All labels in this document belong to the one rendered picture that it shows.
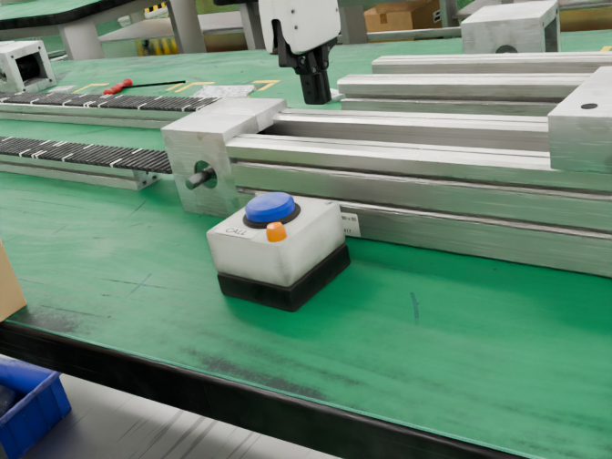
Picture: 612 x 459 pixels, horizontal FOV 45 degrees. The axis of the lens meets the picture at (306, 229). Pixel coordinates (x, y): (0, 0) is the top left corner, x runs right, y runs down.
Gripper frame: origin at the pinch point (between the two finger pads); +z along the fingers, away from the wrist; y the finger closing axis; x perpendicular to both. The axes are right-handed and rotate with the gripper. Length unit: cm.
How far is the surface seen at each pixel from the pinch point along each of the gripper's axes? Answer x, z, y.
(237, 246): 18.6, 0.8, 36.0
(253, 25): -125, 20, -126
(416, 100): 16.6, 0.0, 4.0
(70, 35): -217, 17, -115
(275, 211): 20.7, -1.0, 33.1
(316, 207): 21.9, 0.1, 29.7
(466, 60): 19.6, -2.4, -2.5
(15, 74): -86, 1, -10
